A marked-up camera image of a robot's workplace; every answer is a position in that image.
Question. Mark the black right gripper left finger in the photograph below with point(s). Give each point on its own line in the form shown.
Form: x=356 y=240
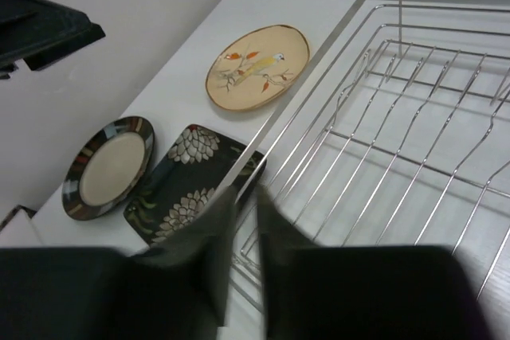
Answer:
x=204 y=249

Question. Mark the metal wire dish rack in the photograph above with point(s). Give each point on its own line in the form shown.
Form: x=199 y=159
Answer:
x=400 y=135

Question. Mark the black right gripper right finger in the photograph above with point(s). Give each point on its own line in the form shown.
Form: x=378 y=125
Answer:
x=279 y=243

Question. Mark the black square floral plate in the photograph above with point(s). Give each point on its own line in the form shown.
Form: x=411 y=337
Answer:
x=182 y=183

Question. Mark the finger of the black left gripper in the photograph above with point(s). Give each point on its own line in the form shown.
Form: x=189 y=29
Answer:
x=41 y=33

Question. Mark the beige bird-painted plate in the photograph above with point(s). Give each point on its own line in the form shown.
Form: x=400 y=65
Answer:
x=257 y=68

